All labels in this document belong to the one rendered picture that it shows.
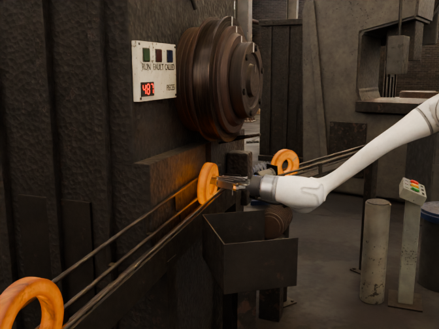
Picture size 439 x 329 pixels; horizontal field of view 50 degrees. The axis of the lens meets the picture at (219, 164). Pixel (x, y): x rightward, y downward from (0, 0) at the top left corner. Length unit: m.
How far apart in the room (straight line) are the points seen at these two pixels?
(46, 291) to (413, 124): 1.18
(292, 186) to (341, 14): 3.04
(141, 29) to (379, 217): 1.47
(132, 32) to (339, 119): 3.21
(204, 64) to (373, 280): 1.43
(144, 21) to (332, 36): 3.12
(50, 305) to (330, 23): 3.85
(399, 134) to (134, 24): 0.90
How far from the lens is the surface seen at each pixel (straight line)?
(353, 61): 4.41
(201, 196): 1.66
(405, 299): 2.61
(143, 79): 1.48
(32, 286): 0.98
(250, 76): 1.74
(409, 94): 6.50
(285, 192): 1.59
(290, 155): 2.27
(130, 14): 1.47
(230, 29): 1.76
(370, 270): 2.50
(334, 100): 4.47
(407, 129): 1.63
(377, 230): 2.43
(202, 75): 1.63
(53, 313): 1.05
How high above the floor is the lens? 1.15
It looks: 11 degrees down
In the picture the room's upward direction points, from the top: straight up
